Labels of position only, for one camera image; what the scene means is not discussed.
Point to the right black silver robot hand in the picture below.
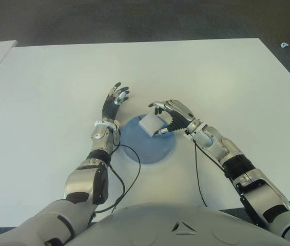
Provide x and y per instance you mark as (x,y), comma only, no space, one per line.
(182,115)

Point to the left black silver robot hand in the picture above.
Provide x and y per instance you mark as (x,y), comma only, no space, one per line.
(110,109)

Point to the white charger block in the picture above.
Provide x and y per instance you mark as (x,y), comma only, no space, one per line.
(151,124)

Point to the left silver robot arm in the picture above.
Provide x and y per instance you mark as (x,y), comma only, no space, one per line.
(80,179)

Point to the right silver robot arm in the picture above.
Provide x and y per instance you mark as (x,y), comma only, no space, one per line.
(250,176)

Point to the blue plastic plate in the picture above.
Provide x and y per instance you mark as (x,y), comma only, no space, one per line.
(144,151)

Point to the silver robot torso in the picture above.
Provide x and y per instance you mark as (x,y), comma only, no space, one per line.
(185,225)

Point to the white scrap on floor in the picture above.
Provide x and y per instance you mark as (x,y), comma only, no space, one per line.
(284,45)

